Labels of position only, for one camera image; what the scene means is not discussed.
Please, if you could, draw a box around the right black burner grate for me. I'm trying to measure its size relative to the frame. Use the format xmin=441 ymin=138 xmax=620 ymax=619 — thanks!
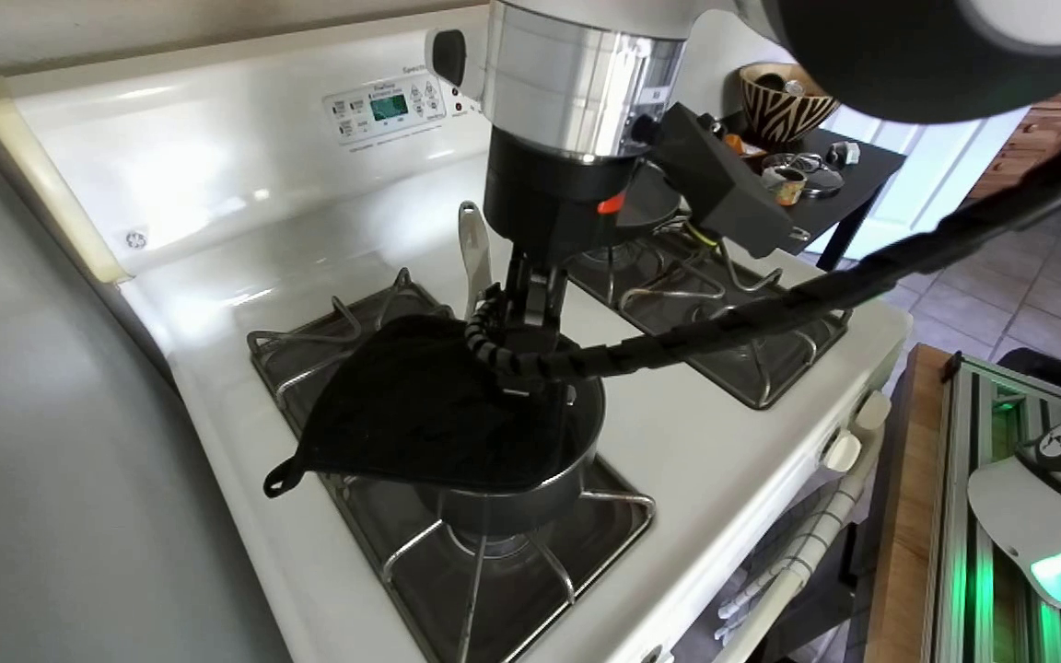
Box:
xmin=569 ymin=236 xmax=847 ymax=408

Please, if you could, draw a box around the patterned woven basket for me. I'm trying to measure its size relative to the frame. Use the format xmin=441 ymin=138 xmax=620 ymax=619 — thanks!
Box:
xmin=738 ymin=64 xmax=835 ymax=149

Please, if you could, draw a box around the black side table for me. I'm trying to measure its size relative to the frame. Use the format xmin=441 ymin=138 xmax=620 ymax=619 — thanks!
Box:
xmin=748 ymin=130 xmax=904 ymax=269

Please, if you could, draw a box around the wooden cabinet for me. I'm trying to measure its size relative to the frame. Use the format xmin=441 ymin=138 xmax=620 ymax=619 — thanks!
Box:
xmin=968 ymin=98 xmax=1061 ymax=203

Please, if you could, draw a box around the dark grey saucepan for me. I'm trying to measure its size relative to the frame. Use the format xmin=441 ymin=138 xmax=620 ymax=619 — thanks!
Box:
xmin=411 ymin=198 xmax=610 ymax=538

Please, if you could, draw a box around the wooden plank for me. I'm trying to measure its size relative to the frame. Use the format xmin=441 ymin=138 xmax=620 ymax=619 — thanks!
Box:
xmin=862 ymin=347 xmax=948 ymax=663

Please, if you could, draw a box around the left black burner grate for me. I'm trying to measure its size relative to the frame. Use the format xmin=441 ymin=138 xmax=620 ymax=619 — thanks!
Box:
xmin=247 ymin=279 xmax=651 ymax=663

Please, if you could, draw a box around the white gas stove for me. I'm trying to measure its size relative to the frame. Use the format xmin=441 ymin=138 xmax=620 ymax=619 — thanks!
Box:
xmin=0 ymin=17 xmax=904 ymax=663

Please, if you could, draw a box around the black burner grate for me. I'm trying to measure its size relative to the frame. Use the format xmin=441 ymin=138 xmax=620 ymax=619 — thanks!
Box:
xmin=247 ymin=279 xmax=651 ymax=663
xmin=569 ymin=236 xmax=847 ymax=408

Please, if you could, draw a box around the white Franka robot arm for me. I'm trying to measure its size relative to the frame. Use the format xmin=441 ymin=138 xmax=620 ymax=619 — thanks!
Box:
xmin=467 ymin=0 xmax=1061 ymax=381

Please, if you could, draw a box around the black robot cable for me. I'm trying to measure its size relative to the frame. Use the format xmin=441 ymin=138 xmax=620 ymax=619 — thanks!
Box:
xmin=463 ymin=121 xmax=1061 ymax=387

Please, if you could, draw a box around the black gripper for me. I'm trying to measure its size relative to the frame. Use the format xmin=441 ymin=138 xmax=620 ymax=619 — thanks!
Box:
xmin=484 ymin=130 xmax=659 ymax=349

